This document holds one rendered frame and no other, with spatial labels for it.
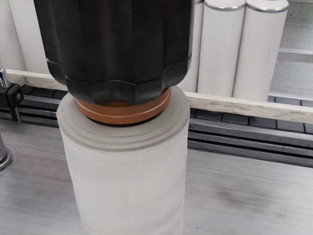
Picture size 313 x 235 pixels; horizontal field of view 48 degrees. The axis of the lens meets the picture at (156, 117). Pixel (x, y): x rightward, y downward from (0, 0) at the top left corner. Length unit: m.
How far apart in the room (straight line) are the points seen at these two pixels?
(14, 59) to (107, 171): 0.43
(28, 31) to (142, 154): 0.40
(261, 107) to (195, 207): 0.18
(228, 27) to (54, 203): 0.29
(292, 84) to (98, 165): 0.57
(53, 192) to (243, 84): 0.29
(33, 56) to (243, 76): 0.32
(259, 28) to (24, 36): 0.33
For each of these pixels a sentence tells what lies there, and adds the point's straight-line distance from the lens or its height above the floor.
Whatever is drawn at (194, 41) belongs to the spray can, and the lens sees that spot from 0.49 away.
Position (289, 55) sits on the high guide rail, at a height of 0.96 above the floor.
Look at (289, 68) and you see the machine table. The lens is 0.78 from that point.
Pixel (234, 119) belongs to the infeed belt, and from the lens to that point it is 0.52.
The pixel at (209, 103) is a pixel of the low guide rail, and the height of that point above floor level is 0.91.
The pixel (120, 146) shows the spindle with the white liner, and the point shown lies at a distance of 0.19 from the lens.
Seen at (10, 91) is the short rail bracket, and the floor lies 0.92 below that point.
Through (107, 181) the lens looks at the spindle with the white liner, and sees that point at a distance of 0.21.
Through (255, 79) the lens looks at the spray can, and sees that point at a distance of 0.50.
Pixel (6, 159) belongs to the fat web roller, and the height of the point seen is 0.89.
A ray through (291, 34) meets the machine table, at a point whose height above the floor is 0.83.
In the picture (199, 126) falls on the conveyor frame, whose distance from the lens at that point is 0.51.
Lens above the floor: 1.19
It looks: 37 degrees down
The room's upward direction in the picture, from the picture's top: straight up
